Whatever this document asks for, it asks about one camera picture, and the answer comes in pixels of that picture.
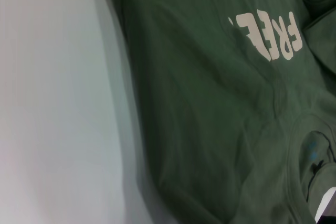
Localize dark green FREE! t-shirt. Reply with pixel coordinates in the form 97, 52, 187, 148
103, 0, 336, 224

